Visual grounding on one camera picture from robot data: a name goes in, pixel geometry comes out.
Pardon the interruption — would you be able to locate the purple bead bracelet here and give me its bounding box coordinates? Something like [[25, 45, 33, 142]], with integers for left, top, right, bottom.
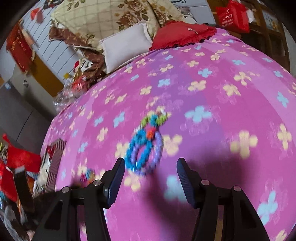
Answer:
[[130, 131, 165, 175]]

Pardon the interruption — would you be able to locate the blue bead bracelet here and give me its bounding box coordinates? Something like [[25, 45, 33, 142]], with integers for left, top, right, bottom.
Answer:
[[124, 128, 155, 170]]

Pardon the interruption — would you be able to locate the striped jewelry box tray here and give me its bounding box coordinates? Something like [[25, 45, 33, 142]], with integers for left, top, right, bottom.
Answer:
[[33, 138, 66, 197]]

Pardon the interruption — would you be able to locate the red tote bag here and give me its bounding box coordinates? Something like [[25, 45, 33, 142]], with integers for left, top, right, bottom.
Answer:
[[1, 133, 41, 202]]

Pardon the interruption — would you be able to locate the pink floral bed sheet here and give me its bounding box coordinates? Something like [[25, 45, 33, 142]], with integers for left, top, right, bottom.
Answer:
[[43, 29, 295, 240]]

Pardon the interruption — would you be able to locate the clear plastic bag pile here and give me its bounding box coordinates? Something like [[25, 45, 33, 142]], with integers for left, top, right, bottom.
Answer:
[[53, 75, 89, 113]]

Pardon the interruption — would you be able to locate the white pillow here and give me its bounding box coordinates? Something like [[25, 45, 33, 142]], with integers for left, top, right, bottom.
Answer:
[[99, 21, 152, 74]]

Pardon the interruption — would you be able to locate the red frilled cushion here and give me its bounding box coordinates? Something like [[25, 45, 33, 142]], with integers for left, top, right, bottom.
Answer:
[[149, 21, 217, 51]]

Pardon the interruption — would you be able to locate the floral beige quilt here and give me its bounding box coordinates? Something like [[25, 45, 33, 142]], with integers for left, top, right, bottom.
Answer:
[[48, 0, 186, 70]]

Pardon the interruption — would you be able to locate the wooden shelf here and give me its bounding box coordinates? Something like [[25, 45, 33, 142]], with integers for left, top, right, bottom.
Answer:
[[206, 0, 292, 72]]

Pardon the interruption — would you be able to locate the red shopping bag by shelf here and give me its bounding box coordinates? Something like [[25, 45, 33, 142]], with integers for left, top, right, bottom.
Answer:
[[216, 1, 249, 34]]

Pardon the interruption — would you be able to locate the red hanging wall decoration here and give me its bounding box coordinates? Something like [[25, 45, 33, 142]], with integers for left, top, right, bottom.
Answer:
[[6, 23, 35, 74]]

